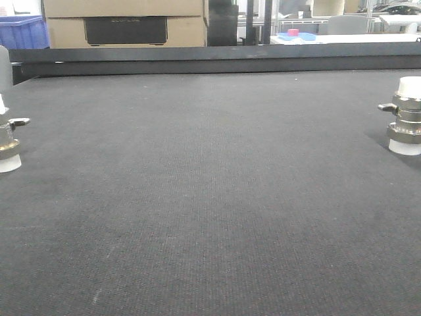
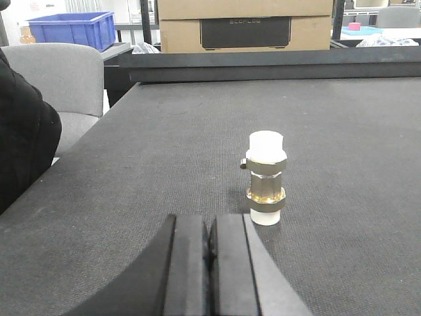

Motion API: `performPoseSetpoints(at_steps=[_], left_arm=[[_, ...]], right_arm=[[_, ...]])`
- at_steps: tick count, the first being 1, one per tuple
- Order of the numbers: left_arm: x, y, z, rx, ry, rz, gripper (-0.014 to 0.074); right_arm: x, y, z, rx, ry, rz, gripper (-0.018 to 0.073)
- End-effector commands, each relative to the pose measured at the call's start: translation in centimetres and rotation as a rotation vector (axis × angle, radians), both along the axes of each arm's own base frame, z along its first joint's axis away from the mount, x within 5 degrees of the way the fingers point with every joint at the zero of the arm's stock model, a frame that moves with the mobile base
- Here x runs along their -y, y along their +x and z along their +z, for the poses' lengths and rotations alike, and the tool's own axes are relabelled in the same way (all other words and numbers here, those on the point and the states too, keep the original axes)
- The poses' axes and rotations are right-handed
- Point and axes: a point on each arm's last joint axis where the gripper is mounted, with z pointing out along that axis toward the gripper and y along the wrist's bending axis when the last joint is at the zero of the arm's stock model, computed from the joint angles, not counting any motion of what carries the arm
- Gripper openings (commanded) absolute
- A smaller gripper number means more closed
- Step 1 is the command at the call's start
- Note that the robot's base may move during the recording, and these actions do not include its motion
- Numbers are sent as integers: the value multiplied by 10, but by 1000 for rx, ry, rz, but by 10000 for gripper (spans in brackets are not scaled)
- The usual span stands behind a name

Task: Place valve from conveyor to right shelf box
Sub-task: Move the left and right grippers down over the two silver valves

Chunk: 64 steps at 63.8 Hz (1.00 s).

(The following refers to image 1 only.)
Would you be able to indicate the white background table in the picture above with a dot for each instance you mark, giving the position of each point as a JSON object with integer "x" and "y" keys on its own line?
{"x": 355, "y": 38}

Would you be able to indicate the large cardboard box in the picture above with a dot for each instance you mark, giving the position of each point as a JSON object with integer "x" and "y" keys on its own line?
{"x": 123, "y": 24}

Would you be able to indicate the light blue tray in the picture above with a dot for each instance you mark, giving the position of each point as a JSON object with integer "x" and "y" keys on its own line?
{"x": 305, "y": 36}

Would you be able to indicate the pink small box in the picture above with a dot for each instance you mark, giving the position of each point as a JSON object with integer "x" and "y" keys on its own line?
{"x": 293, "y": 32}

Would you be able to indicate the brass valve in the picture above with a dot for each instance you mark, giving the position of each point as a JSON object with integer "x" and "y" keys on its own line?
{"x": 10, "y": 146}
{"x": 404, "y": 132}

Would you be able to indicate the grey cylinder left edge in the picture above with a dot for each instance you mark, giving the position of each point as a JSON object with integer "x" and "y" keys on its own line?
{"x": 6, "y": 77}

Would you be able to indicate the black cabinet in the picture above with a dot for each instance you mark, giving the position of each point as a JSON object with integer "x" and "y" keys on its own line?
{"x": 222, "y": 30}

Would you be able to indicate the black vertical post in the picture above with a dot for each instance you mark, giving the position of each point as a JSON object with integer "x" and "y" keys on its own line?
{"x": 266, "y": 31}

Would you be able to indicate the blue plastic crate background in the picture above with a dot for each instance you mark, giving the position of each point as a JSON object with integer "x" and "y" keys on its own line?
{"x": 24, "y": 32}

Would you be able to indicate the black conveyor side rail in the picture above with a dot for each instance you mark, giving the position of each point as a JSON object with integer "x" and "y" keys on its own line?
{"x": 115, "y": 63}

